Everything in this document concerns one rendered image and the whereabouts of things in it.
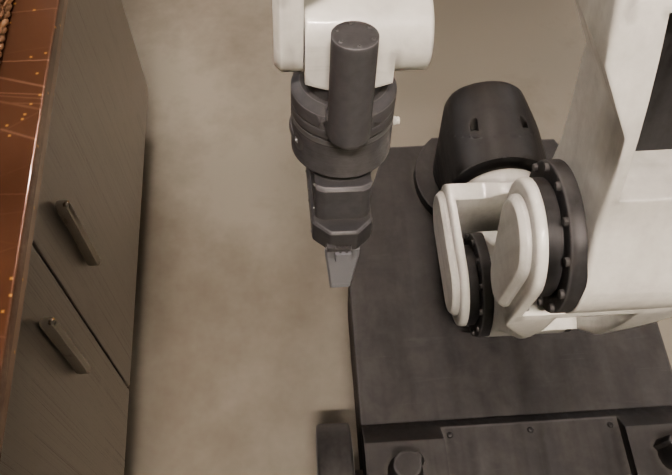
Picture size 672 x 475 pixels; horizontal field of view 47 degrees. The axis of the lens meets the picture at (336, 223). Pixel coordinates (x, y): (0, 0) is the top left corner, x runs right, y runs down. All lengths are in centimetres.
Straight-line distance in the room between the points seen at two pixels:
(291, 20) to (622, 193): 29
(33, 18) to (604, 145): 67
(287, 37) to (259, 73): 110
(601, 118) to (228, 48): 120
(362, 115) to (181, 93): 110
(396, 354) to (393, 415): 9
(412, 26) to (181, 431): 87
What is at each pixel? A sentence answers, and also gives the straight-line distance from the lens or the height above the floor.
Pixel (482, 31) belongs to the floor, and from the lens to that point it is 178.
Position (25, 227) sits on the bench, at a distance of 82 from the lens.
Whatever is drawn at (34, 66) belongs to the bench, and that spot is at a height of 58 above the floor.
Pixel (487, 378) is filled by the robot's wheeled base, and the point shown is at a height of 17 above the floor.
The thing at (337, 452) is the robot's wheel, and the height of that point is 19.
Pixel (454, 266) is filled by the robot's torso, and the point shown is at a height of 32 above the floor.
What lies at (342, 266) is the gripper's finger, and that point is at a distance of 73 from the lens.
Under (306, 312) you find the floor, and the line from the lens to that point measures 135.
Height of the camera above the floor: 122
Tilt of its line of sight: 58 degrees down
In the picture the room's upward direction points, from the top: straight up
